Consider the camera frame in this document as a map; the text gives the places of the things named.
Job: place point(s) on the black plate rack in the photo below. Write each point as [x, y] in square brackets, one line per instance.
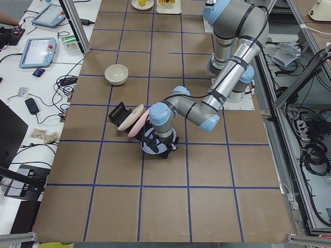
[121, 113]

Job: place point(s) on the white rectangular tray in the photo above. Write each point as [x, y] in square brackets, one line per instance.
[169, 9]

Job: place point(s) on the aluminium frame post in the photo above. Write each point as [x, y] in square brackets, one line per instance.
[75, 23]

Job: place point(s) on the teach pendant tablet far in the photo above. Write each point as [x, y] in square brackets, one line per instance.
[50, 17]

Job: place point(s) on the cream plate under lemon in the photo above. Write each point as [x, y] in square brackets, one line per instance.
[149, 4]

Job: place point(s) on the cream plate in rack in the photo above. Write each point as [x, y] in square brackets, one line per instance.
[133, 116]

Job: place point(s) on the pink plate in rack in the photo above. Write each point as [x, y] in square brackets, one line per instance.
[139, 124]

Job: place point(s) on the light blue plate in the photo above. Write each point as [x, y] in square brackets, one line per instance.
[147, 147]

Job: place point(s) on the black monitor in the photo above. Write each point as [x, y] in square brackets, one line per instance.
[13, 131]

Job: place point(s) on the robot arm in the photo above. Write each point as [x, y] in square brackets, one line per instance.
[241, 31]

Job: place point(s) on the yellow lemon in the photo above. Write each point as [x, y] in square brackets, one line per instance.
[142, 2]

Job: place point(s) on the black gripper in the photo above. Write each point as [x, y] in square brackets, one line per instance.
[165, 146]

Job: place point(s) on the white ceramic bowl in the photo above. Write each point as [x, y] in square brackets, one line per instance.
[116, 74]

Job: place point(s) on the teach pendant tablet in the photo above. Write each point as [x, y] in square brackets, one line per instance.
[38, 53]
[50, 17]

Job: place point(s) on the black smartphone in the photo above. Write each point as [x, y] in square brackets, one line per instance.
[32, 106]

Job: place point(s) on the striped bread loaf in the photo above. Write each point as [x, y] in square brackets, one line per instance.
[167, 2]

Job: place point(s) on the green white small box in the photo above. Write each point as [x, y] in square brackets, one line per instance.
[69, 43]

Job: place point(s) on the teach pendant tablet near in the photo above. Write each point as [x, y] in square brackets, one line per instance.
[38, 53]

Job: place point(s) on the black power adapter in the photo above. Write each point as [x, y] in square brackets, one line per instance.
[86, 22]

